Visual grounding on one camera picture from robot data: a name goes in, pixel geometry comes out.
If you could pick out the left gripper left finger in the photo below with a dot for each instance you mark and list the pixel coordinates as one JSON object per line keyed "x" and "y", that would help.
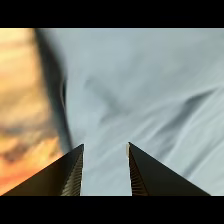
{"x": 61, "y": 176}

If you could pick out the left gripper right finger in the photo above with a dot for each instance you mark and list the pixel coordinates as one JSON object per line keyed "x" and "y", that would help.
{"x": 153, "y": 176}

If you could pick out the blue shirt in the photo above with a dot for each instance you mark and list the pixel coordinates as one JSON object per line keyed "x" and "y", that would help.
{"x": 143, "y": 83}

